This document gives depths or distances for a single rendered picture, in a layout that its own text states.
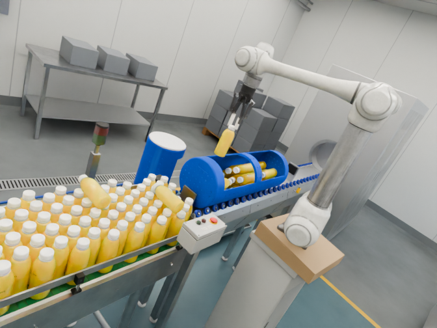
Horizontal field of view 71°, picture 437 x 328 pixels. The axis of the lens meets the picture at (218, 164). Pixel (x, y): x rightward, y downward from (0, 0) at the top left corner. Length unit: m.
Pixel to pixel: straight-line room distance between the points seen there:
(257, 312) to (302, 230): 0.65
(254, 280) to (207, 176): 0.62
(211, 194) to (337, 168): 0.67
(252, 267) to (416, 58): 5.42
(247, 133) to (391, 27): 3.30
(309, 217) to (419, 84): 5.27
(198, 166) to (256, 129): 3.59
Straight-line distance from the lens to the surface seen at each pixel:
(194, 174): 1.70
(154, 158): 2.17
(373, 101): 1.23
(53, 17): 4.64
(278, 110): 5.47
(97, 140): 1.59
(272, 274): 1.70
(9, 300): 1.13
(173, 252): 1.49
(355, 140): 1.30
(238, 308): 1.92
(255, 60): 1.38
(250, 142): 5.28
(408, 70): 6.54
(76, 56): 4.00
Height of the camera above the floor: 1.85
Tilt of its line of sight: 22 degrees down
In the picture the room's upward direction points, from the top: 23 degrees clockwise
